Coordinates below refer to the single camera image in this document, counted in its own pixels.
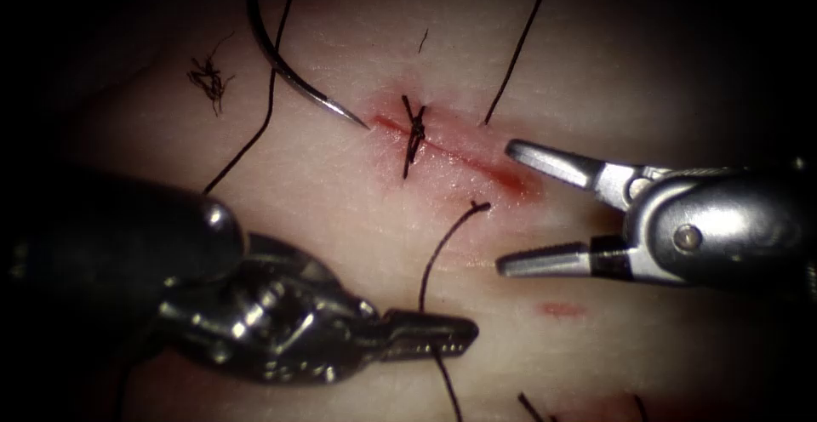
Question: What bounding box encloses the left arm needle driver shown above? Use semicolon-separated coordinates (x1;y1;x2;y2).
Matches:
156;233;384;385

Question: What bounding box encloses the black thread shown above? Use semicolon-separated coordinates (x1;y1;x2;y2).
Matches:
203;0;544;422

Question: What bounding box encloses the right arm needle driver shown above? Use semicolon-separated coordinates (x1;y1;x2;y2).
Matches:
622;160;817;290

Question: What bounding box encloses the right arm needle driver jaw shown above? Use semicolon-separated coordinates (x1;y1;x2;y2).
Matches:
505;140;668;211
496;235;659;282

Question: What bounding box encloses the curved steel needle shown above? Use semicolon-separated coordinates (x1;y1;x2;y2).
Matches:
247;0;371;132

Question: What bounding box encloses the tissue pad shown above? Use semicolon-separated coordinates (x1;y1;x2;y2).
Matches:
37;0;817;422

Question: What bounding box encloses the frayed black thread clump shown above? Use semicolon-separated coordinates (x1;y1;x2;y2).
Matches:
186;32;236;117

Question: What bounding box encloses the left arm needle driver jaw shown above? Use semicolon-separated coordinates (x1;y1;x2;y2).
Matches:
382;339;475;362
382;310;480;346

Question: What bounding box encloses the black stitching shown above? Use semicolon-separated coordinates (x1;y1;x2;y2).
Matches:
517;391;650;422
400;94;428;180

